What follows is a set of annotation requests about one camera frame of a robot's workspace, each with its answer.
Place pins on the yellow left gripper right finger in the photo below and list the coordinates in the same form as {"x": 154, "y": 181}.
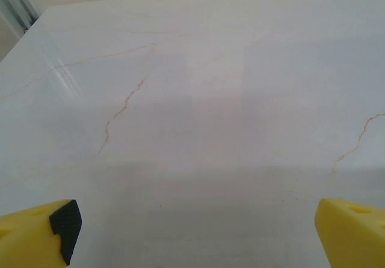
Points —
{"x": 355, "y": 238}

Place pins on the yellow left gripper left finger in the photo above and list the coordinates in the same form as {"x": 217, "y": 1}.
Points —
{"x": 27, "y": 238}

